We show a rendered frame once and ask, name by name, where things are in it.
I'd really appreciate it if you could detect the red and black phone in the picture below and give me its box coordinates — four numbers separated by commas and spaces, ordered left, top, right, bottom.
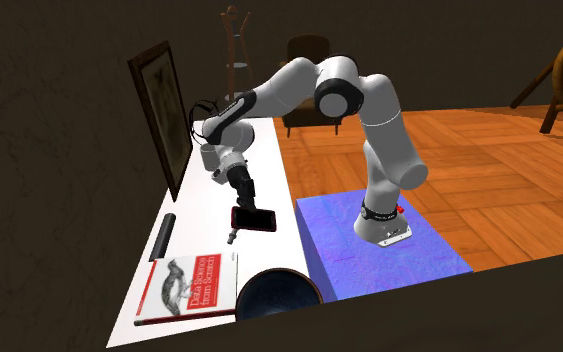
230, 206, 278, 233

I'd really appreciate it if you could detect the white cup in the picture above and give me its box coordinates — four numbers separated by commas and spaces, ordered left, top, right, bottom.
199, 142, 222, 172

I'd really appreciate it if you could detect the brown armchair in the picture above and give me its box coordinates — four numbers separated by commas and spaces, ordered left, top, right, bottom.
279, 32, 344, 139

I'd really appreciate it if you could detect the black cylinder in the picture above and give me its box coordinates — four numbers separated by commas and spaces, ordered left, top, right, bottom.
148, 212, 177, 262

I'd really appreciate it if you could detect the dark framed picture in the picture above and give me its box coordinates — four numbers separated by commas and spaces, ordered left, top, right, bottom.
127, 40, 195, 204

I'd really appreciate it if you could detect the white and red book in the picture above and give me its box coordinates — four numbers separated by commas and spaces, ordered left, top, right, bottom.
134, 251, 240, 323

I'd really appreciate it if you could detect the dark blue bowl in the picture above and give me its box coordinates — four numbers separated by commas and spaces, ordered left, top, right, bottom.
234, 267, 325, 322

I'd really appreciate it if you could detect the brown wooden coat stand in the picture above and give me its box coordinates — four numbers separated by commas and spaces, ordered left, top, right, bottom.
219, 4, 254, 102

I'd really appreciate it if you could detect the dark red pencil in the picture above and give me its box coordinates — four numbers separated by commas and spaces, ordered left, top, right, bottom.
133, 308, 238, 327

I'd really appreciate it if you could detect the blue robot stand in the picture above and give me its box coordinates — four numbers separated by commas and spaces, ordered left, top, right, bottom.
294, 188, 475, 304

